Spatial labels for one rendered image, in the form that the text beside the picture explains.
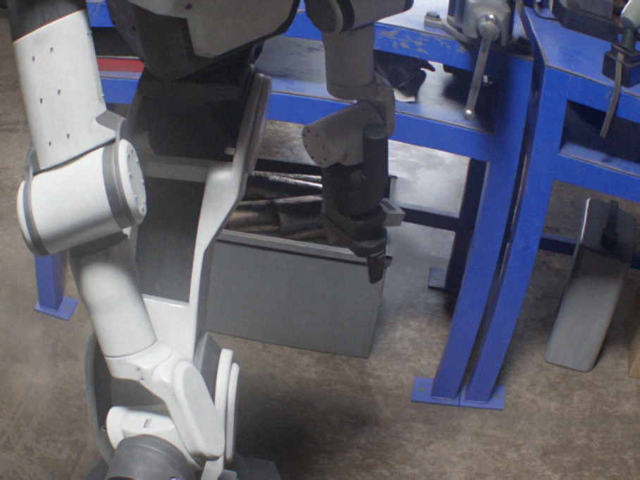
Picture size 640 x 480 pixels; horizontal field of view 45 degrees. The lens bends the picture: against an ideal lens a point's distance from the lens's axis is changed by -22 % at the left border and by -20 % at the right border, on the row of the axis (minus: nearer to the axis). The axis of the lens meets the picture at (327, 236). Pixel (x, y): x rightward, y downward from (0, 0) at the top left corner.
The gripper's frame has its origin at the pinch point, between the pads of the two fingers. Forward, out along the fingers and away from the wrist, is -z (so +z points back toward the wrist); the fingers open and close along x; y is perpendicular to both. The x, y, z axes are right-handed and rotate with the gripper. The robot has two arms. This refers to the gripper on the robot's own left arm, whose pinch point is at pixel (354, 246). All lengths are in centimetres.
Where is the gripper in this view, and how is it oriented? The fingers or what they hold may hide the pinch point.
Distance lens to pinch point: 146.8
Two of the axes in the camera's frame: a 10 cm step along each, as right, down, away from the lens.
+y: 8.0, -4.4, 4.0
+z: -0.3, -7.0, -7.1
